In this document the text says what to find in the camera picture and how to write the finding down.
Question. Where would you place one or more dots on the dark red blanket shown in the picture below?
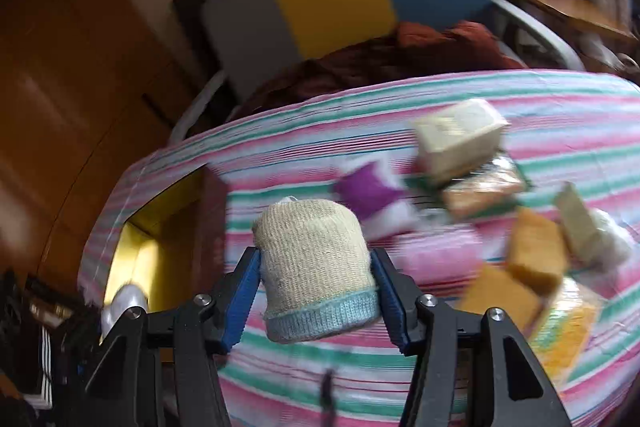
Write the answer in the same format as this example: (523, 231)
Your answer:
(411, 50)

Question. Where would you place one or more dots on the striped pink green bedsheet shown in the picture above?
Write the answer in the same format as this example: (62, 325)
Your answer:
(563, 127)

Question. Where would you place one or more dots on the yellow biscuit packet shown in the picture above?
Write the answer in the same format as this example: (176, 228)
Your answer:
(563, 330)

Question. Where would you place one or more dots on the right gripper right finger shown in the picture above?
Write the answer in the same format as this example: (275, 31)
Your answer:
(507, 384)

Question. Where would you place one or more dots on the purple snack packet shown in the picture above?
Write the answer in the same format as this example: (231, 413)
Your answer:
(379, 199)

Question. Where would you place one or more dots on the cream cardboard box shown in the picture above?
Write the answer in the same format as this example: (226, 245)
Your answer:
(457, 139)

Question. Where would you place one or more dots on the gold lined brown box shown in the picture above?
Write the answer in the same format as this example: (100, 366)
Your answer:
(173, 247)

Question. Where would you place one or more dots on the green cracker packet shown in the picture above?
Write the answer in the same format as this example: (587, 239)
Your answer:
(493, 183)

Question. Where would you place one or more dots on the wooden wardrobe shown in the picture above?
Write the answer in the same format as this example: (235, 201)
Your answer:
(87, 89)

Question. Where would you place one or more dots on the yellow sponge block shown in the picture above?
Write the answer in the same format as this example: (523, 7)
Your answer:
(537, 254)
(495, 288)

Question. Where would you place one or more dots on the grey yellow blue chair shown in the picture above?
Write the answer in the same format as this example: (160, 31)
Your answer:
(244, 43)

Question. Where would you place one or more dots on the white foam block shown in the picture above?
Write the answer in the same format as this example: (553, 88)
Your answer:
(439, 255)

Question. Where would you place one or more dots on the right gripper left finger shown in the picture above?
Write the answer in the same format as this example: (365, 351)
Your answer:
(124, 386)

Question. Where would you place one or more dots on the wooden side desk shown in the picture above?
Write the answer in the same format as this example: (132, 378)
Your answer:
(585, 16)

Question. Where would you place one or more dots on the cream blue sock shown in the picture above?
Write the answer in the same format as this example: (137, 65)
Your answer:
(316, 270)

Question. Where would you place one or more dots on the small green label box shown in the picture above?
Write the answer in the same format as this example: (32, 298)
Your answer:
(580, 228)

